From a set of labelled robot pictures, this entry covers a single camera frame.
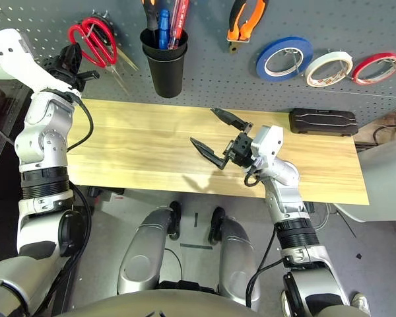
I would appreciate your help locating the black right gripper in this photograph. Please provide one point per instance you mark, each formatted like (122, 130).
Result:
(242, 150)

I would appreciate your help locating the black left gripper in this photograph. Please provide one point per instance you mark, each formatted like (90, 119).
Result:
(62, 77)

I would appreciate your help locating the white tape roll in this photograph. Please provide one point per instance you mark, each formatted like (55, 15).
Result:
(310, 74)

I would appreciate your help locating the orange black pliers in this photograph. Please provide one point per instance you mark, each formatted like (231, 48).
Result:
(254, 20)

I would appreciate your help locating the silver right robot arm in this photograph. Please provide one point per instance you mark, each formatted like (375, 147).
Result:
(283, 198)

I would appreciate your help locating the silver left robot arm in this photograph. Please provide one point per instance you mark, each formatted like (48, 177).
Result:
(39, 145)

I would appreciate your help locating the grey perforated pegboard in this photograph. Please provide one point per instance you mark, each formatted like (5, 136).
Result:
(211, 76)

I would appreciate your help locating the black plastic cup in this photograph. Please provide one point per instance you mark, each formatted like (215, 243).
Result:
(183, 39)
(166, 82)

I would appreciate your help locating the blue tape roll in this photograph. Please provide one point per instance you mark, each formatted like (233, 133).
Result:
(261, 66)

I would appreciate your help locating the short black floor tape strip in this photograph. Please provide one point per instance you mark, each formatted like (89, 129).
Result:
(196, 220)

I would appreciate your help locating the black tool case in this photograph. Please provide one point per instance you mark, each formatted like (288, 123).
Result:
(323, 122)

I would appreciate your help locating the long black floor tape strip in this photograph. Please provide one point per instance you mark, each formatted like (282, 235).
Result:
(196, 246)

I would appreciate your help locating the silver robot right leg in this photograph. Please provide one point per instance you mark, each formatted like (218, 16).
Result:
(237, 264)

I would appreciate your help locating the silver robot leg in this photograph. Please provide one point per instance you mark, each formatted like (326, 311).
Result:
(237, 264)
(145, 257)

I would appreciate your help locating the black table foot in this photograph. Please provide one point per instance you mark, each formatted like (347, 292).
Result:
(105, 192)

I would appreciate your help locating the silver robot left leg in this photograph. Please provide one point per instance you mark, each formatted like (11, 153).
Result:
(145, 257)

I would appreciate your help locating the red tape roll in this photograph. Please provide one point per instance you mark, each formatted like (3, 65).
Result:
(355, 73)

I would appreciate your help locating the light grey curved panel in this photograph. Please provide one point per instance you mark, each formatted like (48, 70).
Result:
(382, 181)

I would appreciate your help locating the olive grey robot torso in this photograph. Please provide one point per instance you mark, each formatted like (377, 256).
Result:
(151, 305)

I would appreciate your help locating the grey camouflage sneaker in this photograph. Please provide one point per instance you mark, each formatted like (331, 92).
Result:
(359, 303)

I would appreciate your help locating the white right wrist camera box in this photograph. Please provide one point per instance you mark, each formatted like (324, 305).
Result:
(267, 142)

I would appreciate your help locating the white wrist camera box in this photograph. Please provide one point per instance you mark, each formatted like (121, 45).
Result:
(10, 53)
(267, 142)

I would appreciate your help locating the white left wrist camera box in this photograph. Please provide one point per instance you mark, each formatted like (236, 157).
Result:
(10, 53)

